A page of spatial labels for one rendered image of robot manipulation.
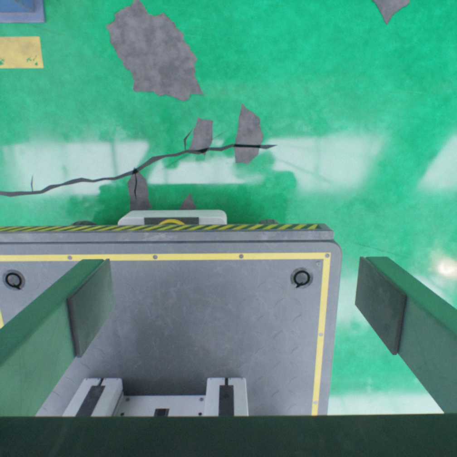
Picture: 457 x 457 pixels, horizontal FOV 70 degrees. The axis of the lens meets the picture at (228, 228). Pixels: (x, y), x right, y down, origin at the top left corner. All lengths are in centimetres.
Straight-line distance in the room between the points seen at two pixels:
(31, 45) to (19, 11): 7
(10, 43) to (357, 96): 88
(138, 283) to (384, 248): 70
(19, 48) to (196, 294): 75
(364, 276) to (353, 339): 99
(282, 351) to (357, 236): 44
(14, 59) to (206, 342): 83
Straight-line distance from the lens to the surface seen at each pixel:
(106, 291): 16
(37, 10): 104
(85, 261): 17
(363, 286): 17
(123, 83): 94
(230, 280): 63
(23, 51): 105
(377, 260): 17
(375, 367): 124
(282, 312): 67
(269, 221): 82
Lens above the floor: 89
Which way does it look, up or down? 74 degrees down
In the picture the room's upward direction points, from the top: 180 degrees counter-clockwise
